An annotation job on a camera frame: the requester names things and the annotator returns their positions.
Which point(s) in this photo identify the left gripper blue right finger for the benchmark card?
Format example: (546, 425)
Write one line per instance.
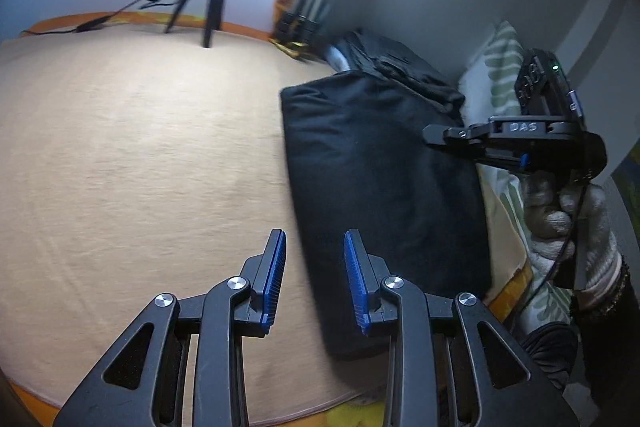
(364, 285)

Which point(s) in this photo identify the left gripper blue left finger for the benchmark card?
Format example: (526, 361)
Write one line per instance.
(267, 282)

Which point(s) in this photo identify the black pants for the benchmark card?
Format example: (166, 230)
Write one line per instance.
(357, 160)

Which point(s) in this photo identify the right gloved hand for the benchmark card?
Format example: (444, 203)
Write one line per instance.
(560, 221)

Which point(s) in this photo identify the beige bed blanket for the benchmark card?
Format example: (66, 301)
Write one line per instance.
(135, 162)

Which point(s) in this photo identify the folded grey clothes stack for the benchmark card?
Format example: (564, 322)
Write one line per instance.
(362, 50)

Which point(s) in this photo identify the orange floral bed sheet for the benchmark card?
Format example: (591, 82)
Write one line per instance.
(125, 19)

